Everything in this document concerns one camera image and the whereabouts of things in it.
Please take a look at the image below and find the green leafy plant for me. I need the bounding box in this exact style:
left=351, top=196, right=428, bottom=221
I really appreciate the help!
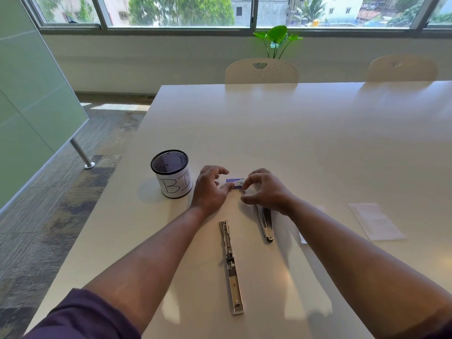
left=253, top=25, right=303, bottom=60

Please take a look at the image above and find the person's right forearm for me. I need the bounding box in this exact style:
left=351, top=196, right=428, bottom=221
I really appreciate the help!
left=282, top=197, right=452, bottom=339

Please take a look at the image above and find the black mesh pen cup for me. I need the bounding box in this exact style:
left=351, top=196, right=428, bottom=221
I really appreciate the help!
left=150, top=149, right=193, bottom=199

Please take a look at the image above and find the grey framed window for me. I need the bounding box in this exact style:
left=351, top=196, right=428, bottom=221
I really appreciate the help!
left=20, top=0, right=452, bottom=36

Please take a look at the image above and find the metal partition leg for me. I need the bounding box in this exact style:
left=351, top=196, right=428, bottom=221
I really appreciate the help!
left=69, top=138, right=96, bottom=170

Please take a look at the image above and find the person's left forearm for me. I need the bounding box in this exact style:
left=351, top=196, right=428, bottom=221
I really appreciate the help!
left=84, top=205, right=217, bottom=334

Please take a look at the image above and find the person's right hand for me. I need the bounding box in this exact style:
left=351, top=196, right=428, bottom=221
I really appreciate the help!
left=240, top=168, right=296, bottom=216

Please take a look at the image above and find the purple shirt sleeve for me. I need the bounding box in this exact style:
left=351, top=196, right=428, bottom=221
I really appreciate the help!
left=22, top=288, right=142, bottom=339

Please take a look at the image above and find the frosted glass partition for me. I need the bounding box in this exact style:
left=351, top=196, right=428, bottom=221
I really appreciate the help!
left=0, top=0, right=89, bottom=213

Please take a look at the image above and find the person's left hand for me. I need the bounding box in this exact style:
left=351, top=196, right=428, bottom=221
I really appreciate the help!
left=191, top=165, right=236, bottom=216

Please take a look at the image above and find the long open silver stapler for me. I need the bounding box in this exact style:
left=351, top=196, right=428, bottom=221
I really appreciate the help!
left=219, top=220, right=245, bottom=316

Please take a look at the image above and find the white perforated chair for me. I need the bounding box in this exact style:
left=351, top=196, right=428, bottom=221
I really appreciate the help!
left=225, top=58, right=299, bottom=84
left=366, top=54, right=439, bottom=82

